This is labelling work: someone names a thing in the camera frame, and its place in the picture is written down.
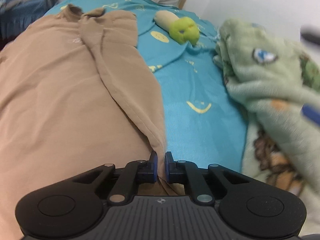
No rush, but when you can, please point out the tan t-shirt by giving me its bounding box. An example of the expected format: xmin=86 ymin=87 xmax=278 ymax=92
xmin=1 ymin=5 xmax=167 ymax=239

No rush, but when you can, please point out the blue folding chair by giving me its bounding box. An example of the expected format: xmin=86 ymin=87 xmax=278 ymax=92
xmin=1 ymin=0 xmax=59 ymax=48

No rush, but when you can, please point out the light green fleece blanket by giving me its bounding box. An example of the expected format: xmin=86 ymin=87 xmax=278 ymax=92
xmin=213 ymin=17 xmax=320 ymax=198

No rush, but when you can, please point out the teal patterned bed sheet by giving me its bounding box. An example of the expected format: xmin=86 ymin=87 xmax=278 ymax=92
xmin=49 ymin=0 xmax=247 ymax=172

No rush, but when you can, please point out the green and cream plush toy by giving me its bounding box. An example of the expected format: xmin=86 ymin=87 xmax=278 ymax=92
xmin=153 ymin=10 xmax=200 ymax=46

